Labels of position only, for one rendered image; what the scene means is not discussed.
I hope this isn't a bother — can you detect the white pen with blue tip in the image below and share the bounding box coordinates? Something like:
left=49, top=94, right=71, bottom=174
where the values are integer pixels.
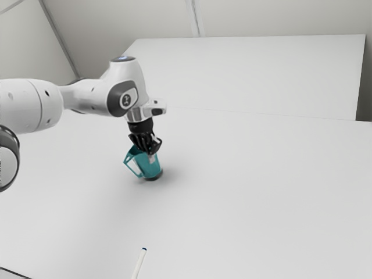
left=132, top=246, right=148, bottom=279

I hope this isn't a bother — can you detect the teal faceted mug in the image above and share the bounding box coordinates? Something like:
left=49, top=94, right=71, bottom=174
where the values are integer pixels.
left=123, top=145, right=164, bottom=181

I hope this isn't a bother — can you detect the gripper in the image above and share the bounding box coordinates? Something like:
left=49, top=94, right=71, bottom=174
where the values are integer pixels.
left=126, top=117, right=163, bottom=167

